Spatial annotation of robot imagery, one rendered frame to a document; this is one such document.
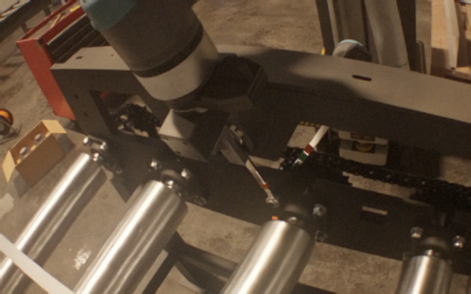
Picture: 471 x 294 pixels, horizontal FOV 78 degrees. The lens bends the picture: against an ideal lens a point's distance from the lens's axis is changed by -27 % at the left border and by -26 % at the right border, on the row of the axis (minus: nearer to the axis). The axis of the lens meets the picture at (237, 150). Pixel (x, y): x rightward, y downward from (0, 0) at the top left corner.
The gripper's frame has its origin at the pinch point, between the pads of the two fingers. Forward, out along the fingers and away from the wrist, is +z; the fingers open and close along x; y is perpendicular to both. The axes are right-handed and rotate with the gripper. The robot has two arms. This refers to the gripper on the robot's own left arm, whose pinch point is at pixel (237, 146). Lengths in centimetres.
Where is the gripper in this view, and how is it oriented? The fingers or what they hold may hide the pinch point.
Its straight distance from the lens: 55.0
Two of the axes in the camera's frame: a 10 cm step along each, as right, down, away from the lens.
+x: -3.9, 8.5, -3.5
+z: 3.5, 4.9, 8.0
